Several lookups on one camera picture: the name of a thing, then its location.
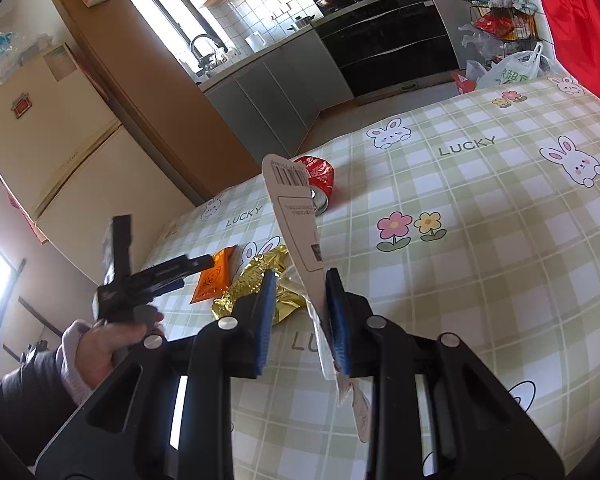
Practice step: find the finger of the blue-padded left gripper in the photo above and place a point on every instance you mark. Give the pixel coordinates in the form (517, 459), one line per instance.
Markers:
(164, 412)

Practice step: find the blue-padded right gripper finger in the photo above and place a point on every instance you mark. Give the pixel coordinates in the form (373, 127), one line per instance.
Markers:
(477, 429)

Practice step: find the orange sachet packet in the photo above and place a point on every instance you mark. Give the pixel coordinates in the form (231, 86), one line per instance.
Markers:
(214, 281)

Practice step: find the gold foil wrapper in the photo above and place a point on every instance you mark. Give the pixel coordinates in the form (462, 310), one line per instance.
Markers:
(249, 282)

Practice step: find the white paper packaging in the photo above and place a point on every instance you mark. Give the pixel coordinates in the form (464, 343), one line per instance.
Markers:
(289, 190)

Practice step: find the crushed red soda can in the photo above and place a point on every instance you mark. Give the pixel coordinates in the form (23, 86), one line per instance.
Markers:
(321, 180)

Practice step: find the dark sleeve left forearm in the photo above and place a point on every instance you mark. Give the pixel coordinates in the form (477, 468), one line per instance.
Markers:
(39, 397)

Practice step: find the grey lower kitchen cabinets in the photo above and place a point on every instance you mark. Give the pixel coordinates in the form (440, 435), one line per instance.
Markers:
(271, 100)

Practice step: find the black kitchen faucet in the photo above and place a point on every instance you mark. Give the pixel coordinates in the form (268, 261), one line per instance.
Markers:
(207, 50)

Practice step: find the person's left hand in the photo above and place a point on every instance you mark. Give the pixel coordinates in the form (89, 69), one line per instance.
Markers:
(94, 359)

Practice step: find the red cloth beside fridge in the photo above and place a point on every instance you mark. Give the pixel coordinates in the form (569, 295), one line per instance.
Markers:
(40, 236)

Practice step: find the beige two-door refrigerator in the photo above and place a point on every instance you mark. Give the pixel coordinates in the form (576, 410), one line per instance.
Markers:
(72, 166)

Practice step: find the green checkered bunny tablecloth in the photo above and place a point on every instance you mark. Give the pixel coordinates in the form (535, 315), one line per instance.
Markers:
(478, 215)

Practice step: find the containers on top of fridge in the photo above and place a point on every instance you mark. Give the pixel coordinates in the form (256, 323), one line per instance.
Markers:
(17, 50)

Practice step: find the white electric kettle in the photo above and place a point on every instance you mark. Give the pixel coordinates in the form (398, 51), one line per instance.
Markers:
(256, 42)

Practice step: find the black oven range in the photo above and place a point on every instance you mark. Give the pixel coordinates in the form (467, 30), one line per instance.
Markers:
(377, 44)

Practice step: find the white plastic shopping bag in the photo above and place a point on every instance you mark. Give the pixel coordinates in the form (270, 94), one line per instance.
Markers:
(517, 67)

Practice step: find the wooden door frame pillar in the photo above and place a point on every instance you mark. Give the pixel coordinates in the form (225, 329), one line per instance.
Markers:
(162, 107)

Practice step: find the wire snack storage rack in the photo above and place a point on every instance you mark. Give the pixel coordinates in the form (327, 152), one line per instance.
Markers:
(497, 28)

